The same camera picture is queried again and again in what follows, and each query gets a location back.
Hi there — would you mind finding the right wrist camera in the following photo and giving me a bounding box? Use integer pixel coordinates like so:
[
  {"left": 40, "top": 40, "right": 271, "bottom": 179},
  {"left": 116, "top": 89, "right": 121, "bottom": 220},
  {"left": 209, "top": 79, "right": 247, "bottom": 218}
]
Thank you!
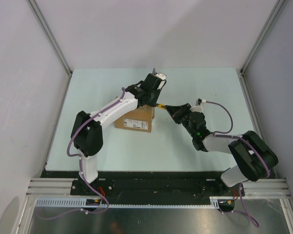
[{"left": 190, "top": 98, "right": 207, "bottom": 113}]

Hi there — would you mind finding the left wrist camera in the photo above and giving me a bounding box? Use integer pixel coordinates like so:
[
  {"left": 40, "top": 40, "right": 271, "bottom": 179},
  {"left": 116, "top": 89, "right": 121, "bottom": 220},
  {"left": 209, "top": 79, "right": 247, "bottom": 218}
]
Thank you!
[{"left": 155, "top": 73, "right": 167, "bottom": 90}]

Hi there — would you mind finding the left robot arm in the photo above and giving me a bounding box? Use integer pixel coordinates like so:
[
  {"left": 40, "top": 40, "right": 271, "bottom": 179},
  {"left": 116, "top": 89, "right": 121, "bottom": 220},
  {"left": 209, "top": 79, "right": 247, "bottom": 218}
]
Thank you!
[{"left": 66, "top": 71, "right": 167, "bottom": 195}]

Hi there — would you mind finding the grey slotted cable duct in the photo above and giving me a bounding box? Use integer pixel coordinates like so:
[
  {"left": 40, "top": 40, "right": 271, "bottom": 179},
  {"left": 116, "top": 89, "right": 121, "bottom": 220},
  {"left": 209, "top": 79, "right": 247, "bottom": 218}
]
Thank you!
[{"left": 36, "top": 196, "right": 223, "bottom": 209}]

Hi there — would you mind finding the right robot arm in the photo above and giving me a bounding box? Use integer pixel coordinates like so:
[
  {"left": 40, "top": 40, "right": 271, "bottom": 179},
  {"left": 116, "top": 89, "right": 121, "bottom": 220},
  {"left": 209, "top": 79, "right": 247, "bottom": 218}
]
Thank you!
[{"left": 162, "top": 99, "right": 279, "bottom": 195}]

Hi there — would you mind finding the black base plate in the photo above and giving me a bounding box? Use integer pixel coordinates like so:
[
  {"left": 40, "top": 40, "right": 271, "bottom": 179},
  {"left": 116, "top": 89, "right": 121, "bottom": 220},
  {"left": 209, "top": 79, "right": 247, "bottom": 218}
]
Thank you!
[{"left": 41, "top": 170, "right": 245, "bottom": 205}]

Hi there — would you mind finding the brown cardboard express box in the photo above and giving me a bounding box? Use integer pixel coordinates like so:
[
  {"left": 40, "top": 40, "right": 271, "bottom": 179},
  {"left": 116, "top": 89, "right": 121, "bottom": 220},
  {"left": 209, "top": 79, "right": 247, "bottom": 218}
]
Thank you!
[{"left": 114, "top": 105, "right": 155, "bottom": 133}]

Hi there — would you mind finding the aluminium frame post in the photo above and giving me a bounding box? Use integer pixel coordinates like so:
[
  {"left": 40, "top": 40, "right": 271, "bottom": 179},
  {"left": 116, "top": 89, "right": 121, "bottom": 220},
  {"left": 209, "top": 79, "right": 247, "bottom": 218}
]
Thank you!
[
  {"left": 26, "top": 0, "right": 72, "bottom": 77},
  {"left": 240, "top": 0, "right": 288, "bottom": 74}
]

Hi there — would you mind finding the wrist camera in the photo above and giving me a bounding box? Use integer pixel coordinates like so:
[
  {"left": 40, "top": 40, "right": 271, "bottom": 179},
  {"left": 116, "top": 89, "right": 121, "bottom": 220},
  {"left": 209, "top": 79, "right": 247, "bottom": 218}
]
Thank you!
[
  {"left": 155, "top": 73, "right": 167, "bottom": 90},
  {"left": 190, "top": 98, "right": 207, "bottom": 113}
]

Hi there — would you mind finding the yellow utility knife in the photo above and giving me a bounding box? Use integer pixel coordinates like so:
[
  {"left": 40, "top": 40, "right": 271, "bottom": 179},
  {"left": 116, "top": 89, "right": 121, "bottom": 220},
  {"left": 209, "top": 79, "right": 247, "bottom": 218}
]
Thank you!
[{"left": 156, "top": 103, "right": 166, "bottom": 110}]

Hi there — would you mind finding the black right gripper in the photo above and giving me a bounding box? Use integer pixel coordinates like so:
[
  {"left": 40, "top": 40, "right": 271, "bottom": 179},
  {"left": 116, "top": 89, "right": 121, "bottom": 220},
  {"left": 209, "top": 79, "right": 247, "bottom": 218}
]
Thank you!
[{"left": 165, "top": 103, "right": 196, "bottom": 137}]

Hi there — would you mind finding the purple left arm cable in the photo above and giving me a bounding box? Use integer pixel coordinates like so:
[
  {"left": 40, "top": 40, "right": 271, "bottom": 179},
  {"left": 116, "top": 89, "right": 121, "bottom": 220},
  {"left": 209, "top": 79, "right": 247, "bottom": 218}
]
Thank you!
[{"left": 36, "top": 67, "right": 159, "bottom": 220}]

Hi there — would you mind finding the right aluminium frame post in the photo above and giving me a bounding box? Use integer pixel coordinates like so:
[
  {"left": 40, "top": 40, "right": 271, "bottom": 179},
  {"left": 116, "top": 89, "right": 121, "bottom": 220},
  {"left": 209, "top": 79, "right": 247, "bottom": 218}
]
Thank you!
[{"left": 240, "top": 0, "right": 288, "bottom": 74}]

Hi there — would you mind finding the left aluminium frame post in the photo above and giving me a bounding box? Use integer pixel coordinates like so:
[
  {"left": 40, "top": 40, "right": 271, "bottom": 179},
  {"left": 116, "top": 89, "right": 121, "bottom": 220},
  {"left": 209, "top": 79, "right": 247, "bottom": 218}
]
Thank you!
[{"left": 26, "top": 0, "right": 72, "bottom": 77}]

